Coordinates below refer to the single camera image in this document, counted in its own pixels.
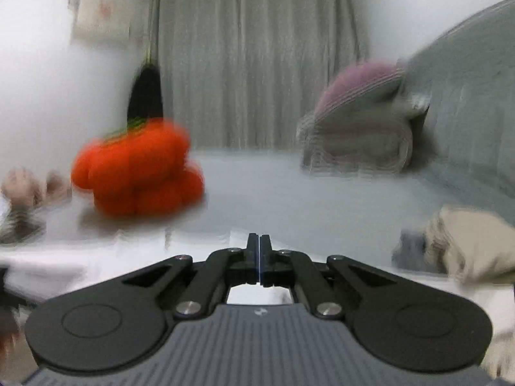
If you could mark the grey star curtain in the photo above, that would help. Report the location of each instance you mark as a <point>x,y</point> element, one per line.
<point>261,56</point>

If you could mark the folded grey garment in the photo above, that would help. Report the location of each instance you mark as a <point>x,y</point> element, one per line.
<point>414,249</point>

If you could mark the grey bed sheet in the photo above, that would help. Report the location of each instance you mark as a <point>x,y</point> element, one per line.
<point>261,193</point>

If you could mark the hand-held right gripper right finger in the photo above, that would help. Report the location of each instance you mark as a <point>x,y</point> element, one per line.
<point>265,257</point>

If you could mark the folded beige garment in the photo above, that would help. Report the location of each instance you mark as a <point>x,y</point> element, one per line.
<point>470,241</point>

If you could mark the pink pillow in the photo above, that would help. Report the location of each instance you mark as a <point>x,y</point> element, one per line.
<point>358,84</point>

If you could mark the grey quilted blanket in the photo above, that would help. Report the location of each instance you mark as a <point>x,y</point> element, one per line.
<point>470,108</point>

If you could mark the folded grey pink quilt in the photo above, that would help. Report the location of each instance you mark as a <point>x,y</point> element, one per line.
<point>358,144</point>

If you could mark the thin yellow stick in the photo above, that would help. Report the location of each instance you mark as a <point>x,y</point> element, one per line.
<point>151,55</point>

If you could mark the crumpled pinkish beige cloth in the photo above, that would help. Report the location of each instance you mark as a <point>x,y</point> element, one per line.
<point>28,187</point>

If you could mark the orange pumpkin plush pillow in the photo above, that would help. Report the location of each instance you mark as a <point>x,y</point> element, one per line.
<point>136,169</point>

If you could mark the black plush toy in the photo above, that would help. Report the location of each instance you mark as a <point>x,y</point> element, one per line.
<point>145,96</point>

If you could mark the white t-shirt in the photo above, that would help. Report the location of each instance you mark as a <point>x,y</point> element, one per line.
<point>80,265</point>

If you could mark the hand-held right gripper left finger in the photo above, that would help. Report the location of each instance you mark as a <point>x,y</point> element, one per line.
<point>254,257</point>

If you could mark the printed air conditioner cover cloth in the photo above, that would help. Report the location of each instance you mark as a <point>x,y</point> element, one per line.
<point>102,12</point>

